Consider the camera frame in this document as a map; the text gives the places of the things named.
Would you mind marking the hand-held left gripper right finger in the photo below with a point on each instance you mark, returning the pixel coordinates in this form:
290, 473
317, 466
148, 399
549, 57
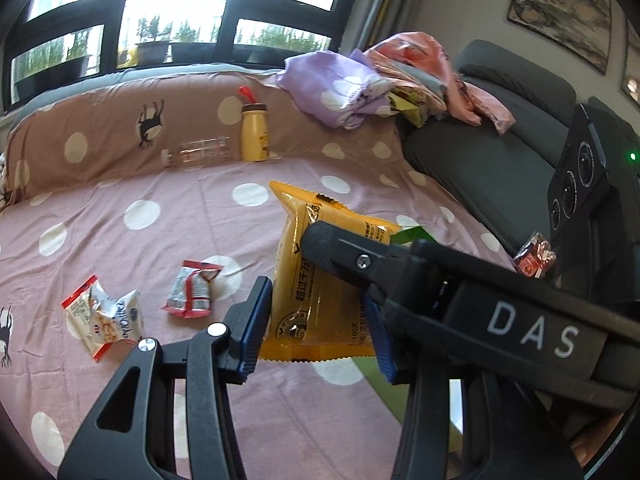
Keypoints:
380, 345

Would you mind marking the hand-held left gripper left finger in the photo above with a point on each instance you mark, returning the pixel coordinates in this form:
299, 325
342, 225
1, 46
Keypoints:
255, 325

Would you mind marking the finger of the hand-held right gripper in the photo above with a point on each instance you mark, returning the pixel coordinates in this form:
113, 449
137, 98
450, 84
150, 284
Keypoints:
350, 255

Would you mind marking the orange-yellow snack packet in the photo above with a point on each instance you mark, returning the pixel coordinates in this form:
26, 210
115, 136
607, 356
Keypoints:
315, 290

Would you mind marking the red silver snack packet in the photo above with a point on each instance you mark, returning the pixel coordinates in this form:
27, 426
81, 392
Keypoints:
192, 287

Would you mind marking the white bean snack packet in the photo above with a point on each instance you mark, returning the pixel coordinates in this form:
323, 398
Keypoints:
100, 320

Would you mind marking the person's right hand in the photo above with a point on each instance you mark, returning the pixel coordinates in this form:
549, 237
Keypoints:
597, 440

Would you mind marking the small red glossy packet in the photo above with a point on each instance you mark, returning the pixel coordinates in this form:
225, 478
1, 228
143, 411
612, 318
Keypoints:
537, 260

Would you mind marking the pink polka dot bedsheet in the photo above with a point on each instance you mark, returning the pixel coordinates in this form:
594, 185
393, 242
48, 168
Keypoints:
150, 240

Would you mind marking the yellow bottle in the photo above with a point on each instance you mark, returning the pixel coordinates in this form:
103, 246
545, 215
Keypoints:
255, 135

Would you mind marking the yellow printed cloth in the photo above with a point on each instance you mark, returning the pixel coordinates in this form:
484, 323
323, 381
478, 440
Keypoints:
407, 105

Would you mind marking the grey sofa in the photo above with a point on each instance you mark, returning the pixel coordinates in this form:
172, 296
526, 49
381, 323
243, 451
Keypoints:
490, 160

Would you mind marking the clear plastic bottle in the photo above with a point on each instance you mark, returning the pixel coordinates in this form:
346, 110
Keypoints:
200, 152

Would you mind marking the pink cloth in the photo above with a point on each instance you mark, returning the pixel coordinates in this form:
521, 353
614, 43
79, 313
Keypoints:
430, 70

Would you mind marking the brown polka dot pillow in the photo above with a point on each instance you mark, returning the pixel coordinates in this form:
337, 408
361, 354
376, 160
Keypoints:
125, 125

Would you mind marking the yellow toy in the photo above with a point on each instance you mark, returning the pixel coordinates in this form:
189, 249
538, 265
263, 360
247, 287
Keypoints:
127, 57

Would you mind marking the long black planter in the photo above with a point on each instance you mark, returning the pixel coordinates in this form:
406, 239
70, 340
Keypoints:
50, 75

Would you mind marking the small wall picture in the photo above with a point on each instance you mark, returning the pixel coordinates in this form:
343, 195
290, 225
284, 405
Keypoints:
631, 65

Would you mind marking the large wall picture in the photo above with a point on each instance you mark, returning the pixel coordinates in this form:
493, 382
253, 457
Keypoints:
560, 5

